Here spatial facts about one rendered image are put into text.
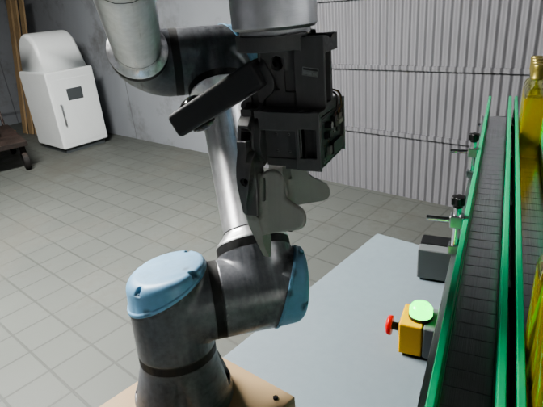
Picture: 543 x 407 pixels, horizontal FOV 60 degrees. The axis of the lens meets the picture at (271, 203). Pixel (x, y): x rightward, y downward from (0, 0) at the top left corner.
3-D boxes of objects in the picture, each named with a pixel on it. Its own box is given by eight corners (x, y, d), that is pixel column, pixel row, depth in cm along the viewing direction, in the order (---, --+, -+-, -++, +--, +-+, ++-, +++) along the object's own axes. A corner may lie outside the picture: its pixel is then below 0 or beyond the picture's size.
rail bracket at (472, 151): (474, 180, 135) (479, 135, 130) (448, 178, 138) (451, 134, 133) (475, 175, 138) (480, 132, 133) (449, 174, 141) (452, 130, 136)
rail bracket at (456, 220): (460, 258, 98) (465, 200, 92) (423, 253, 101) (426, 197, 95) (461, 249, 101) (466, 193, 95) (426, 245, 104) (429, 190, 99)
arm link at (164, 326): (136, 329, 75) (122, 253, 71) (220, 313, 78) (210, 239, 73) (134, 378, 64) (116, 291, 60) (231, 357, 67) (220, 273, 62)
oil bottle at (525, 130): (536, 157, 146) (551, 65, 135) (516, 157, 148) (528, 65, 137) (536, 152, 151) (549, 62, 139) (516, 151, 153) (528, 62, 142)
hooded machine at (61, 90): (111, 141, 555) (84, 27, 503) (67, 155, 518) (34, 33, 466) (82, 135, 597) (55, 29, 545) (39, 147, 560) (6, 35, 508)
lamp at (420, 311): (431, 325, 87) (431, 312, 86) (406, 320, 89) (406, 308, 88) (434, 312, 91) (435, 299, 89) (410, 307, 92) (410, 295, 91)
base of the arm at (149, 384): (115, 409, 72) (103, 355, 69) (185, 354, 84) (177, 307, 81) (186, 450, 64) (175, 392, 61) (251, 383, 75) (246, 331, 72)
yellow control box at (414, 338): (435, 362, 88) (437, 331, 85) (394, 354, 92) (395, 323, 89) (439, 339, 94) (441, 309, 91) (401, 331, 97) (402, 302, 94)
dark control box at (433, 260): (450, 284, 111) (453, 253, 107) (416, 279, 114) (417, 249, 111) (454, 266, 117) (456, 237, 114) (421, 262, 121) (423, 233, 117)
